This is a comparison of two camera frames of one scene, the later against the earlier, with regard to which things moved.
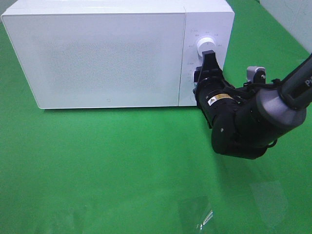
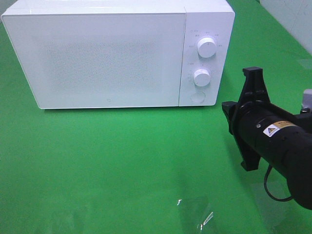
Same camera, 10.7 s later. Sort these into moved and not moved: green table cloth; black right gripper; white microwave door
Moved: black right gripper
Not moved: green table cloth; white microwave door
